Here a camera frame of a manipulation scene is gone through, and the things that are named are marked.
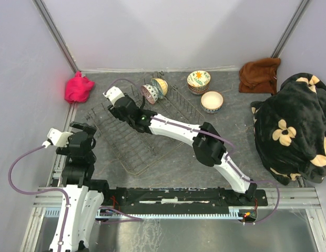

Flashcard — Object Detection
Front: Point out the red dotted white bowl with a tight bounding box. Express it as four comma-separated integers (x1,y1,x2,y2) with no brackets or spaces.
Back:
141,84,158,104

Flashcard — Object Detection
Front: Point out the yellow teal bowl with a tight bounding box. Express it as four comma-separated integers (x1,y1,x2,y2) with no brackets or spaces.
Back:
151,78,168,99

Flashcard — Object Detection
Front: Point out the wire dish rack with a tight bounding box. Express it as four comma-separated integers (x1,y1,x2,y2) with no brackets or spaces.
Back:
86,71,205,176

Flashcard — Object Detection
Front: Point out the red scale patterned bowl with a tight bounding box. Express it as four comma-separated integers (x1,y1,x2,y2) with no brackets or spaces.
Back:
189,89,207,95

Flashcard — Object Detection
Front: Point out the grey purple bowl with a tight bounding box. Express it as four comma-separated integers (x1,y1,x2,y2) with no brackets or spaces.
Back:
188,84,209,90

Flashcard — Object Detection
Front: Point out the yellow green floral bowl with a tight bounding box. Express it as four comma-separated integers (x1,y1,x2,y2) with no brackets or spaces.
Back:
187,70,211,87

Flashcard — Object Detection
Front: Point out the blue red patterned bowl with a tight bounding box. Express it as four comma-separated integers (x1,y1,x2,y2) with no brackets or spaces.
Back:
203,108,220,114

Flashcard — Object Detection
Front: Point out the black striped white bowl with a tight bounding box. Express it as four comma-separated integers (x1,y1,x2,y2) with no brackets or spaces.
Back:
200,91,224,109

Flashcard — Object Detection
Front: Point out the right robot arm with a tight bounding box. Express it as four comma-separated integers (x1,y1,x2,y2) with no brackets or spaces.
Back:
105,92,257,205

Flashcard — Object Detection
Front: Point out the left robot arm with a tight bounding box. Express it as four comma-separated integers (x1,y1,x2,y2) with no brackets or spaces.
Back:
47,121,111,251

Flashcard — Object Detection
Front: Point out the pink cloth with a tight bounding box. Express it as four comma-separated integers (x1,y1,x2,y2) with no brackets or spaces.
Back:
64,71,95,103

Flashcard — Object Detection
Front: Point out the brown cloth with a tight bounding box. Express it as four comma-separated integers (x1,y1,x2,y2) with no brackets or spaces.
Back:
239,58,281,95

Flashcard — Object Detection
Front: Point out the black floral blanket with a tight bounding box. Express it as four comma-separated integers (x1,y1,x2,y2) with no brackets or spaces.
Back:
251,72,326,185

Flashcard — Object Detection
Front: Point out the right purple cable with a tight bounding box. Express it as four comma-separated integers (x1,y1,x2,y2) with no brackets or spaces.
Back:
107,78,281,226

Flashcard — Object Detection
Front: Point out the purple cable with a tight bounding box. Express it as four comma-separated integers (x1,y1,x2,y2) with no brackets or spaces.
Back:
107,78,281,226
7,145,142,252

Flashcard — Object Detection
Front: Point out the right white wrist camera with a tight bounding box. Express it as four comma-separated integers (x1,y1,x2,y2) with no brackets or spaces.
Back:
103,87,125,106

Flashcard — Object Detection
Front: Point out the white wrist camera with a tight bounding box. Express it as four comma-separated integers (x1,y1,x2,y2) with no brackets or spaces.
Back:
103,87,125,106
42,128,73,148

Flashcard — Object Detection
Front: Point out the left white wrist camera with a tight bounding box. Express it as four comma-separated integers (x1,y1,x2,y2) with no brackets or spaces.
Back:
42,128,73,148

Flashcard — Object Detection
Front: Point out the aluminium frame rail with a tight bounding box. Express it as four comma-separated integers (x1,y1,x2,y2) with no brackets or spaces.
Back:
33,187,321,209

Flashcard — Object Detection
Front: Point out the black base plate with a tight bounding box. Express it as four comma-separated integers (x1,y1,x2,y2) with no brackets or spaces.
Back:
103,187,268,214

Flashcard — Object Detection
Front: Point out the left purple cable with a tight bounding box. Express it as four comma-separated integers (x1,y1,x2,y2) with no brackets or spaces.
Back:
7,145,142,252

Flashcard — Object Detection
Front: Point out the blue cable duct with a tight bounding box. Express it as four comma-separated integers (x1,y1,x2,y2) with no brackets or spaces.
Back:
44,206,258,220

